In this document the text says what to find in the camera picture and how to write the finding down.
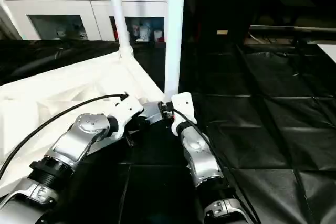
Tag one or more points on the white plastic table leg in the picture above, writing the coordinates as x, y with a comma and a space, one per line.
174, 35
118, 14

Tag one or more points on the white plastic table top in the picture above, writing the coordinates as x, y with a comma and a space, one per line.
52, 87

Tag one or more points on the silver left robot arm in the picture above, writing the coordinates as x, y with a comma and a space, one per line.
79, 135

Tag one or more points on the black plastic mat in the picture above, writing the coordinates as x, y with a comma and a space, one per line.
273, 119

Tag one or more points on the white board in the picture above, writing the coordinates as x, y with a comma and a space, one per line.
331, 51

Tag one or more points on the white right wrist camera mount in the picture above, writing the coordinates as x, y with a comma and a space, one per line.
184, 106

